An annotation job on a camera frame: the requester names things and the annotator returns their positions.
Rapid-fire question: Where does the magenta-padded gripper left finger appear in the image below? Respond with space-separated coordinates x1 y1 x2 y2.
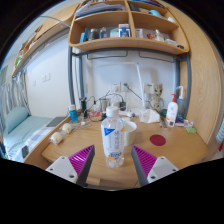
45 144 96 188

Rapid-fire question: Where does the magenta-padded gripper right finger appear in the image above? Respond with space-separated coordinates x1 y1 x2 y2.
130 145 179 188

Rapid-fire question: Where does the clear plastic drink bottle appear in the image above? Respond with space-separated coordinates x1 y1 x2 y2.
100 105 126 169

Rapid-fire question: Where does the flat round red coaster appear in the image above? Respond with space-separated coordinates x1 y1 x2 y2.
149 134 167 147

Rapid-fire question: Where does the blue box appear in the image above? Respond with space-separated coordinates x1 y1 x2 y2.
175 115 186 127

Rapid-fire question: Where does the bed mattress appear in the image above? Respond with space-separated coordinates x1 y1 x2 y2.
1 114 64 162

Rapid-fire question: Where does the white tube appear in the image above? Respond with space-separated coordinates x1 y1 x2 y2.
183 119 195 128

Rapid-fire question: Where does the white crumpled paper bag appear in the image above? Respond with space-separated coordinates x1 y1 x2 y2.
139 108 161 124

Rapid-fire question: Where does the small blue tube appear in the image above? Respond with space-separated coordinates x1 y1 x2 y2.
68 104 79 123

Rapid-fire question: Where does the white red pump lotion bottle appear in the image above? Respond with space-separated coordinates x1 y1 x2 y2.
165 93 179 128

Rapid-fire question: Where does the black electric shaver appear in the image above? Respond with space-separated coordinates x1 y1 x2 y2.
79 96 88 118

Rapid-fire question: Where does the blue bottle with white nozzle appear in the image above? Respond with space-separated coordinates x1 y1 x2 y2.
175 85 186 118

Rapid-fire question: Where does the pale green pillow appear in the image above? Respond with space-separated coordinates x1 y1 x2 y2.
4 105 30 134

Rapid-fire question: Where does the black charger plug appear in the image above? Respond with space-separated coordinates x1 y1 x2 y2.
119 100 128 112

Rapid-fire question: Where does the steel cup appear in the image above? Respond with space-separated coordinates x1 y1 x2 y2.
99 97 111 113

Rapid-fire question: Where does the white desk lamp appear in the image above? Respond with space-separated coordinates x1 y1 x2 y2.
94 60 146 109

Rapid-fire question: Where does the striped grey curtain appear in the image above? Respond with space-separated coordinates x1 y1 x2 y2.
0 71 32 134

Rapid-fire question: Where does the wooden shelf unit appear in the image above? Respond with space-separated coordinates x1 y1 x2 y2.
68 0 190 56

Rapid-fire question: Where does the white wall socket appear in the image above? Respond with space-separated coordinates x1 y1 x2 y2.
121 81 133 93
111 82 122 93
143 83 155 99

